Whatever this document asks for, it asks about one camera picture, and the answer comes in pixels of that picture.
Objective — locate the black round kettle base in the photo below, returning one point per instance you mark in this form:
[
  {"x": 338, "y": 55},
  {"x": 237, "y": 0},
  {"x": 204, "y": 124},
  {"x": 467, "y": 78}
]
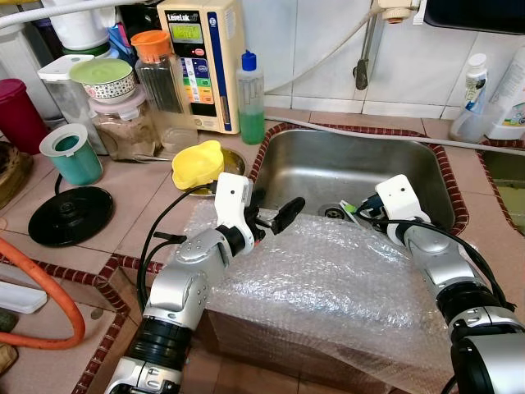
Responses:
[{"x": 70, "y": 215}]

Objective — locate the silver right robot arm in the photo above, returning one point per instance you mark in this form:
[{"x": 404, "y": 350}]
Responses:
[{"x": 431, "y": 250}]

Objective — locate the teal cup white rim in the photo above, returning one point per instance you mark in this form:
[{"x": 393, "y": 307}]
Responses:
[{"x": 74, "y": 160}]

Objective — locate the light green plastic utensil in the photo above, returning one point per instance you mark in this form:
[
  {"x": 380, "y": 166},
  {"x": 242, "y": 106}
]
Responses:
[{"x": 349, "y": 209}]

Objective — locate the steel sink basin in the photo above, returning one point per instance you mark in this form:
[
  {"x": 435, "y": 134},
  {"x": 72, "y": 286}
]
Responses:
[
  {"x": 353, "y": 164},
  {"x": 509, "y": 193}
]

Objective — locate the black rounded wall fixture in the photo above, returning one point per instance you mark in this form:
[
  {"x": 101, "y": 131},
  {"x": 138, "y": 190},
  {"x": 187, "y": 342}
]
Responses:
[{"x": 476, "y": 15}]

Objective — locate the beige tap fitting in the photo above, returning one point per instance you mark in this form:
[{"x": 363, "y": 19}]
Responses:
[{"x": 399, "y": 10}]

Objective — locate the beige water ionizer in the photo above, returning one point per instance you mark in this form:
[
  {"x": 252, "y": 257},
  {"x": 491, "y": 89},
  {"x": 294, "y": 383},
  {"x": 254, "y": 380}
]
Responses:
[{"x": 217, "y": 74}]

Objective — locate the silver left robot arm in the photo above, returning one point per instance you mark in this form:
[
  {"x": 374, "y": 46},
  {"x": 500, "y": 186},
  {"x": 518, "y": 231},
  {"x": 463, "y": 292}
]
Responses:
[{"x": 184, "y": 283}]

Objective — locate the clear bubble wrap sheet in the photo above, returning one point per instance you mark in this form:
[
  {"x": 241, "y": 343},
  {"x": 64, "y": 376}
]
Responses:
[{"x": 328, "y": 287}]

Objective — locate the jar of brown powder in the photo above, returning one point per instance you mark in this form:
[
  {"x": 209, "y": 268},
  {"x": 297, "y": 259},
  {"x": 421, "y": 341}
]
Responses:
[{"x": 123, "y": 135}]

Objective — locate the white flat tray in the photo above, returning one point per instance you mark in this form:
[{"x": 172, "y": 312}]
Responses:
[{"x": 20, "y": 297}]

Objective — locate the green dish soap bottle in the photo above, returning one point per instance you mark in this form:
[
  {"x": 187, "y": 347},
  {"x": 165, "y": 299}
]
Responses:
[{"x": 251, "y": 123}]

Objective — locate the maroon plastic container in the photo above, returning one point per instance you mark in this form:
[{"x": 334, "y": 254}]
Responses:
[{"x": 20, "y": 115}]

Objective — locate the clear container white lid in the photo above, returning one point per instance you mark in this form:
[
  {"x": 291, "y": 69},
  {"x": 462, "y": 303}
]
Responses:
[{"x": 57, "y": 90}]

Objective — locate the yellow plastic bowl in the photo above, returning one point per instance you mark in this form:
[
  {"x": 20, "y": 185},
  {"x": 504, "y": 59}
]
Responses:
[{"x": 197, "y": 164}]

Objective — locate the white dish soap bottle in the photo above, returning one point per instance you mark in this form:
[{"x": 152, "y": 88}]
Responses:
[{"x": 509, "y": 107}]

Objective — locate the clear jar orange lid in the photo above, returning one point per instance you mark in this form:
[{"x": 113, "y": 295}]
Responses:
[{"x": 160, "y": 90}]

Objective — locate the grey wall tap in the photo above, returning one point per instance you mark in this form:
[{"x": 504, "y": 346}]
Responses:
[{"x": 362, "y": 74}]

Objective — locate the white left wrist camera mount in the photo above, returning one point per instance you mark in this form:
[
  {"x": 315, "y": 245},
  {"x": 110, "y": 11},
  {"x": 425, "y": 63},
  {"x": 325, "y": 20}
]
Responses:
[{"x": 232, "y": 201}]

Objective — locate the clear spray bottle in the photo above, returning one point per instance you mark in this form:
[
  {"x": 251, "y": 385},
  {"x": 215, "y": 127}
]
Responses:
[{"x": 474, "y": 82}]

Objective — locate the patterned bowl green lid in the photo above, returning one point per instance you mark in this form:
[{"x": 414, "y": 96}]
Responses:
[{"x": 102, "y": 74}]

